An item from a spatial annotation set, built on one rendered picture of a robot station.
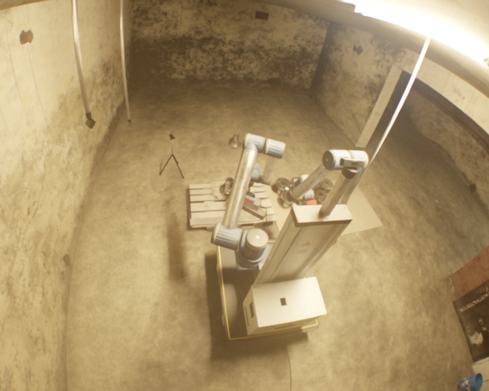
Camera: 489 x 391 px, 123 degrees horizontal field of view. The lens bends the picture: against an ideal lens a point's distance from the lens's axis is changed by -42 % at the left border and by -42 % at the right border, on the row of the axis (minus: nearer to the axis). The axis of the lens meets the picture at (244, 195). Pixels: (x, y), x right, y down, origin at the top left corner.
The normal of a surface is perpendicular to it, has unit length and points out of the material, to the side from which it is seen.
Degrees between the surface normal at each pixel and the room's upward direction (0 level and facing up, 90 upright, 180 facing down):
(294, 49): 90
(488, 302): 90
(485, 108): 90
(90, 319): 0
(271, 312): 0
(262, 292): 0
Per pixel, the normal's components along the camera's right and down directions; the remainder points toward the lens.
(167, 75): 0.20, 0.73
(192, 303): 0.15, -0.68
